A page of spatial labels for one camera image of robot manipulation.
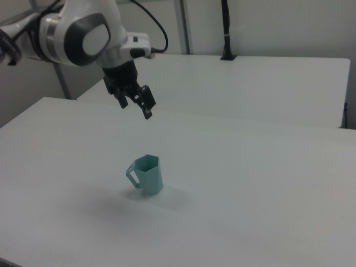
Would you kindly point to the grey partition post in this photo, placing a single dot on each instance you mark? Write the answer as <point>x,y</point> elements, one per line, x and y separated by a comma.
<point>183,27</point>

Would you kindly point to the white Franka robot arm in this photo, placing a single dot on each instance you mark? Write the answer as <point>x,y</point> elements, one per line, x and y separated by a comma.
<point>89,39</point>

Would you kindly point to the white side table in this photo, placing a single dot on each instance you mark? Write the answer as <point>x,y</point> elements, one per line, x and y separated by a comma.
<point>250,83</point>

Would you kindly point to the black camera pole with white band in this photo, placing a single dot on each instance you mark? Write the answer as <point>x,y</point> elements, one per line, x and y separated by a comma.
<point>228,41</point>

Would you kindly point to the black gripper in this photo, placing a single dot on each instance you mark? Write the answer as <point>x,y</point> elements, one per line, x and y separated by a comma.
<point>121,76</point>

